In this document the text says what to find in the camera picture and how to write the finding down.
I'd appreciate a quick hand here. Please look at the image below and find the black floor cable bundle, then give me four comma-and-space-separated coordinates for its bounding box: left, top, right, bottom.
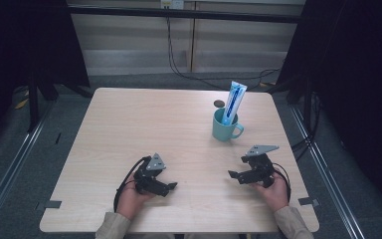
290, 93, 323, 161

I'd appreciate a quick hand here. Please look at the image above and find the metal floor rail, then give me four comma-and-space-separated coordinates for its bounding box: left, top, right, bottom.
288, 103, 366, 239
0, 101, 54, 231

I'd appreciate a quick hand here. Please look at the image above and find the dark curtain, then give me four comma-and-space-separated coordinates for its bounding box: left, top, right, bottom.
276, 0, 382, 218
0, 0, 92, 157

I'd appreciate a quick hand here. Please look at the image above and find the teal mug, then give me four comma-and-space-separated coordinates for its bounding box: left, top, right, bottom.
212, 108, 246, 142

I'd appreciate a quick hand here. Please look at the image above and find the black metal stand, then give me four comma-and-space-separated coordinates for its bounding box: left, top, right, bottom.
27, 73, 94, 133

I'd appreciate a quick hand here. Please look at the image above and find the grey tape strip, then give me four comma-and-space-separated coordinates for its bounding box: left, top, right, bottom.
43, 200, 63, 210
297, 196, 320, 207

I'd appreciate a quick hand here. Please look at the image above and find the black horizontal bar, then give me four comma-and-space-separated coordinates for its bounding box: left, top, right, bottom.
67, 4, 304, 25

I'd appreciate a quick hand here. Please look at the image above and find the left hand-held gripper black cable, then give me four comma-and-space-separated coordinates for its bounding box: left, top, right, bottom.
112, 155, 152, 213

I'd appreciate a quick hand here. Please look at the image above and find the yellow floor object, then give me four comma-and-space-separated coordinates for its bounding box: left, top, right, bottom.
14, 98, 30, 111

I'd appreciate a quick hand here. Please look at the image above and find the person's left hand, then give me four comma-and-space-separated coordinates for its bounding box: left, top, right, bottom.
116, 175, 157, 221

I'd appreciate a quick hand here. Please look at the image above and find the hand-held gripper black cable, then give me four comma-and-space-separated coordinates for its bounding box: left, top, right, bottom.
272, 162, 292, 202
112, 155, 152, 213

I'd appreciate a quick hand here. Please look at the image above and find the blue white toothpaste tube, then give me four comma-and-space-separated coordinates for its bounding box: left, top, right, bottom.
221, 81, 249, 126

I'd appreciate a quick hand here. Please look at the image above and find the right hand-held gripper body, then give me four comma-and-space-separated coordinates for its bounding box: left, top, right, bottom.
245, 144, 281, 189

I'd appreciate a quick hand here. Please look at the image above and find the person's right hand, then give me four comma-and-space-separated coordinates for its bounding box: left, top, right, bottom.
252, 172, 289, 213

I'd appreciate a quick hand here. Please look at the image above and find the black wall cable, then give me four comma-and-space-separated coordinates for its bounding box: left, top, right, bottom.
165, 16, 282, 92

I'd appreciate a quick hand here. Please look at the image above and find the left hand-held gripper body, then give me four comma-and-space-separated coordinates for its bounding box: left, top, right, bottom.
133, 152, 170, 195

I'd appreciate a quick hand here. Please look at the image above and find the right hand-held gripper black cable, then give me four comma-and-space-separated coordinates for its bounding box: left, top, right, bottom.
272, 162, 292, 202

